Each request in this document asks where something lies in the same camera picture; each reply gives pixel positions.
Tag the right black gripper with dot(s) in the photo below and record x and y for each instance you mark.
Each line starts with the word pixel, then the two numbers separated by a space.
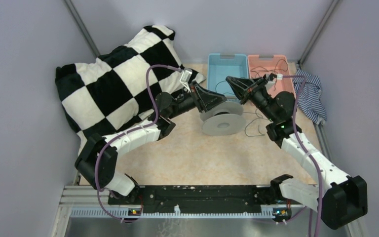
pixel 245 88

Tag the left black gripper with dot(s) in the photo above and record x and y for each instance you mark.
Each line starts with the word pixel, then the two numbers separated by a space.
pixel 205 99

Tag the translucent white cable spool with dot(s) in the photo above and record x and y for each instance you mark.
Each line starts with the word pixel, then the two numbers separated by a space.
pixel 224 119

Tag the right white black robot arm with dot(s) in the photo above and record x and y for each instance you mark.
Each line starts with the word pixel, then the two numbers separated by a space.
pixel 338 198

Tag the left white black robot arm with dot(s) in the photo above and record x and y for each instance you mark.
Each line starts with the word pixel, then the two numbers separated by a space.
pixel 97 160

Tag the pink plastic bin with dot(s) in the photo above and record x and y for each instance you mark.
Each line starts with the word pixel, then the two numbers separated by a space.
pixel 259 66

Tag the blue plastic bin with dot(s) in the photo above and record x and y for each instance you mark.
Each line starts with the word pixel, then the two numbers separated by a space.
pixel 222 65

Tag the blue white striped cloth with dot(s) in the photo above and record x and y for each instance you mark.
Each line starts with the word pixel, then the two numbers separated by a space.
pixel 310 98

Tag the black white checkered pillow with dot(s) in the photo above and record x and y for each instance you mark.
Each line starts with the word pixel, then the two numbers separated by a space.
pixel 115 92

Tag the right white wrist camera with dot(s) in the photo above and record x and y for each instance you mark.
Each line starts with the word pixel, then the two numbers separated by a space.
pixel 272 80

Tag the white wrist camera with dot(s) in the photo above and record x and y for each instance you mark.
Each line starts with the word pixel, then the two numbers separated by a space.
pixel 272 80
pixel 185 79

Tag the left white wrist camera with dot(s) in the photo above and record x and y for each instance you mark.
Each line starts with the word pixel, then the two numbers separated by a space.
pixel 185 79

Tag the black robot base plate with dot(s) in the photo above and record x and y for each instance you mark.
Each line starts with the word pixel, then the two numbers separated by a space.
pixel 213 199

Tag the right corner metal post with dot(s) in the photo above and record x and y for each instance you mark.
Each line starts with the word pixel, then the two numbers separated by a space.
pixel 334 4

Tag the corner metal post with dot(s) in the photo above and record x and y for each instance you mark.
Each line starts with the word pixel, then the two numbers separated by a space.
pixel 81 27
pixel 334 4

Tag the left corner metal post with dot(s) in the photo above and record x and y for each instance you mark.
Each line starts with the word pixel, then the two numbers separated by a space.
pixel 81 27

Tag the aluminium frame rail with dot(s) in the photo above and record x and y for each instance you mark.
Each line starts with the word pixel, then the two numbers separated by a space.
pixel 84 212

